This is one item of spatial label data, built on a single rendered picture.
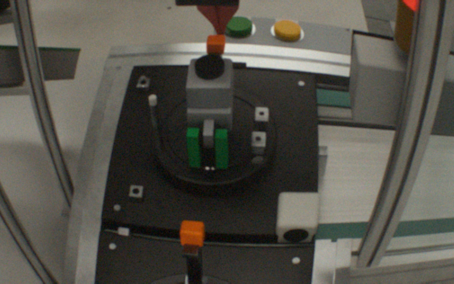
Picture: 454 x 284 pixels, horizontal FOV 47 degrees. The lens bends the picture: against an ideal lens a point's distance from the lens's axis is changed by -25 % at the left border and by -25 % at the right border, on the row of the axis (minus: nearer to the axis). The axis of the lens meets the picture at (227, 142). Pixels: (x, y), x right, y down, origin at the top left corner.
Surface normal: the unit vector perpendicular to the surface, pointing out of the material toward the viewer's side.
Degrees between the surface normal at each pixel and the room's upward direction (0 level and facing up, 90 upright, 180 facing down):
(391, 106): 90
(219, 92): 90
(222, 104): 90
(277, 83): 0
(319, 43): 0
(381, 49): 0
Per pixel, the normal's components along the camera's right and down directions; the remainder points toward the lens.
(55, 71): 0.97, 0.18
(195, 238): -0.07, 0.48
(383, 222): -0.07, 0.77
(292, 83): -0.02, -0.63
